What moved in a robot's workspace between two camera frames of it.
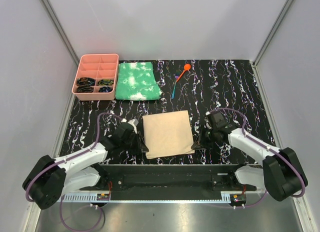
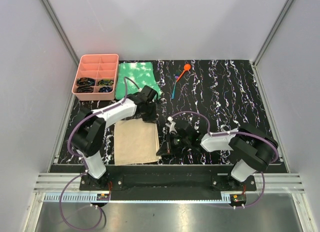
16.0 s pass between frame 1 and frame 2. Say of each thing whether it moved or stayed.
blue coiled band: stayed
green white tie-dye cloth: stayed
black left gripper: moved
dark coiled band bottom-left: stayed
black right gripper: moved
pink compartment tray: stayed
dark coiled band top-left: stayed
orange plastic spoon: stayed
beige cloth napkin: moved
